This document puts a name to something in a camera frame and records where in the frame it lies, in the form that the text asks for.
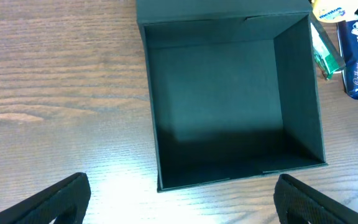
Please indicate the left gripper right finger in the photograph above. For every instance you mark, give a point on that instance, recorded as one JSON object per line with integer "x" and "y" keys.
{"x": 296, "y": 202}

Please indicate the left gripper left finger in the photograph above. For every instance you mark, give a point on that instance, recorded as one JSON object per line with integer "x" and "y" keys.
{"x": 65, "y": 202}

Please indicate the black cardboard box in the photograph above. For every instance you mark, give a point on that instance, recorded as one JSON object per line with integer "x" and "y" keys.
{"x": 233, "y": 89}

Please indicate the green gum pack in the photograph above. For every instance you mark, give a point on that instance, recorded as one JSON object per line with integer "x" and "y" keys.
{"x": 325, "y": 54}

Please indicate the purple Dairy Milk bar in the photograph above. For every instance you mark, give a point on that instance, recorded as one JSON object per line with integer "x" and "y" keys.
{"x": 347, "y": 32}

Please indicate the yellow Mentos candy roll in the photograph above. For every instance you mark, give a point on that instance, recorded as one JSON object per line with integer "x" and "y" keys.
{"x": 333, "y": 11}

